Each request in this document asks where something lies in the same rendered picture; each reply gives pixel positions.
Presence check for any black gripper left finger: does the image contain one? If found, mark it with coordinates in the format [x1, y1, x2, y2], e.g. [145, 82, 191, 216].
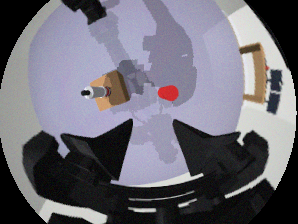
[60, 119, 133, 181]

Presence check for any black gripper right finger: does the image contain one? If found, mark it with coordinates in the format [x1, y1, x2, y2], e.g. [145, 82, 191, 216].
[173, 120, 242, 177]

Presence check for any tan wooden block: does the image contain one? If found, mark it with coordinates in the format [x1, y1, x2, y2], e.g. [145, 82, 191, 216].
[89, 69, 129, 111]

